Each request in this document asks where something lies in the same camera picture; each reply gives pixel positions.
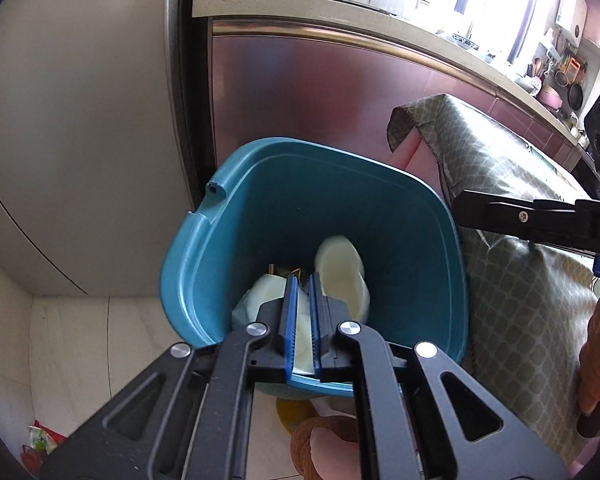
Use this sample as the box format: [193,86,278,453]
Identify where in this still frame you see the patterned tablecloth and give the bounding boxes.
[387,94,597,463]

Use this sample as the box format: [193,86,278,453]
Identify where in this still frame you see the teal trash bin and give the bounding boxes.
[159,136,470,400]

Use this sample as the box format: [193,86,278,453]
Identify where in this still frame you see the black frying pan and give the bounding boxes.
[567,82,583,112]

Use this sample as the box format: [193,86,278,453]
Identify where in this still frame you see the pink basin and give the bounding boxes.
[536,86,562,110]

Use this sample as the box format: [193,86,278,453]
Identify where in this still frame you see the white water heater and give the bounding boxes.
[555,0,588,48]

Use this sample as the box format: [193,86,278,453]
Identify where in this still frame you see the kitchen counter with cabinets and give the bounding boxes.
[192,0,582,170]

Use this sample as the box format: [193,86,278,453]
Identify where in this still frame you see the blue dotted paper cup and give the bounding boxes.
[314,236,370,323]
[230,274,286,330]

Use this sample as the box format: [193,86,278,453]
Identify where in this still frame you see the person's right hand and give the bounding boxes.
[578,298,600,415]

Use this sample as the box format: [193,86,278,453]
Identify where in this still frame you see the grey refrigerator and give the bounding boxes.
[0,0,199,296]

